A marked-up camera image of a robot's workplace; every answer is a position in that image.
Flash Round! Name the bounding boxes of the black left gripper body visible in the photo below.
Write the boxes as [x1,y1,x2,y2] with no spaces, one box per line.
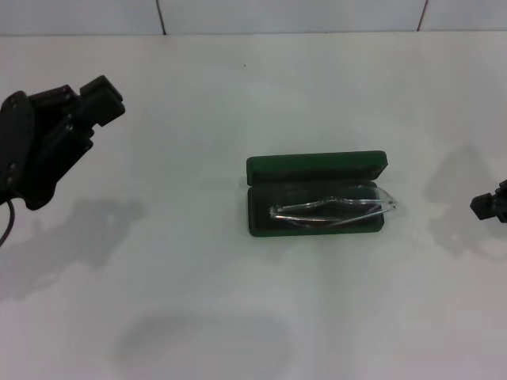
[0,89,95,211]

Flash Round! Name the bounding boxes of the clear white glasses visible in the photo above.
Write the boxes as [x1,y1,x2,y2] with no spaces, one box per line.
[268,183,400,231]

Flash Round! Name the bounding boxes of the green glasses case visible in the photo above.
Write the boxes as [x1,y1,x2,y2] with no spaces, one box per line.
[245,149,388,238]

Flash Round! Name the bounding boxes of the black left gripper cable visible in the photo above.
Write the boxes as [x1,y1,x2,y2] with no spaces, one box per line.
[0,199,17,247]

